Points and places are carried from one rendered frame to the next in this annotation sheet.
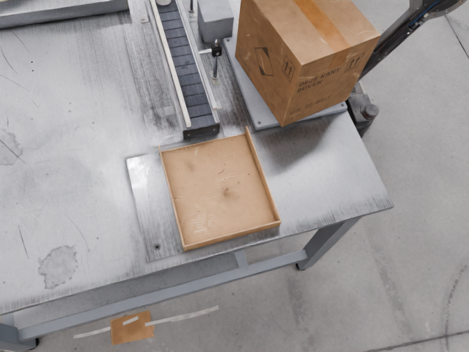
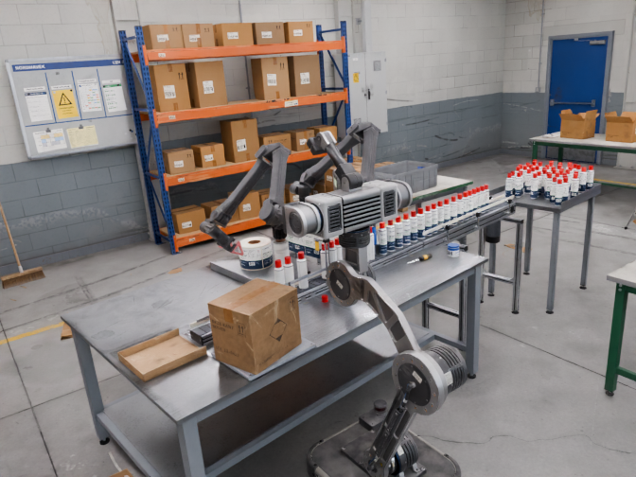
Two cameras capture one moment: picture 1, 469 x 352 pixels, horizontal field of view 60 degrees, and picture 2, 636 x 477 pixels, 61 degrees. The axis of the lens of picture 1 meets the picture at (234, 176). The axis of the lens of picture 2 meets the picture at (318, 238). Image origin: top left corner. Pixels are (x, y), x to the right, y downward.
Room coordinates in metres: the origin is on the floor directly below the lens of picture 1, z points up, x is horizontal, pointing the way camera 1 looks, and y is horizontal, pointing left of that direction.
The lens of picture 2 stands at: (0.59, -2.20, 2.04)
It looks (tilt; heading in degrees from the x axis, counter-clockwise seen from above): 18 degrees down; 74
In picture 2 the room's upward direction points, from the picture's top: 4 degrees counter-clockwise
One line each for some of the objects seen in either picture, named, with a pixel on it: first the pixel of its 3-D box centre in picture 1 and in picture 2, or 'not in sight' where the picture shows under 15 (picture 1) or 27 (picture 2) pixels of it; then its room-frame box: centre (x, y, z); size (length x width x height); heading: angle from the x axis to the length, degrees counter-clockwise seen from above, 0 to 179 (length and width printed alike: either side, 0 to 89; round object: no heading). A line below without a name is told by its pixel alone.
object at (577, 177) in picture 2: not in sight; (552, 178); (3.65, 1.42, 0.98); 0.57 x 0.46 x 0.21; 115
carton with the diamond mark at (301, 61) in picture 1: (299, 47); (256, 323); (0.87, -0.12, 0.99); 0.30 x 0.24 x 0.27; 36
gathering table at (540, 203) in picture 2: not in sight; (540, 240); (3.54, 1.38, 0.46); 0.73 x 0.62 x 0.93; 25
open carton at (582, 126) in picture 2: not in sight; (577, 123); (6.15, 3.95, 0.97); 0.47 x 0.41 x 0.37; 15
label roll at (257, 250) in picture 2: not in sight; (256, 253); (1.05, 0.87, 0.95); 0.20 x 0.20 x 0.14
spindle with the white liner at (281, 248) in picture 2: not in sight; (281, 246); (1.18, 0.69, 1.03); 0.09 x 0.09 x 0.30
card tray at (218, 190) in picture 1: (217, 184); (162, 353); (0.46, 0.04, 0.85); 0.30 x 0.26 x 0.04; 25
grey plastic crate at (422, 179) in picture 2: not in sight; (401, 178); (2.77, 2.42, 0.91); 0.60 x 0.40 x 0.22; 22
